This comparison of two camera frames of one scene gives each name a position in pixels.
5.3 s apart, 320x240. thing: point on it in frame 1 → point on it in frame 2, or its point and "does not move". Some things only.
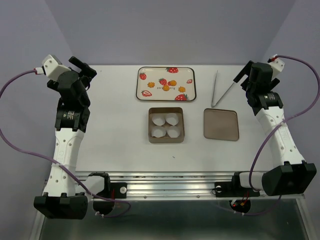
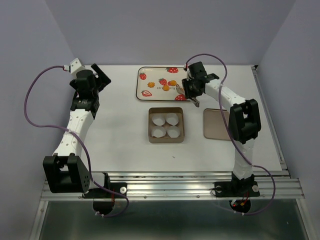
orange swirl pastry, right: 172,118 does not move
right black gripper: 246,70 → 185,82
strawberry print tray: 166,83 does not move
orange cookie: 151,84 does not move
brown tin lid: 221,124 does not move
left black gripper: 86,70 → 104,80
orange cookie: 173,83 does not move
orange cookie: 165,88 does not move
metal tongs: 213,105 → 194,100
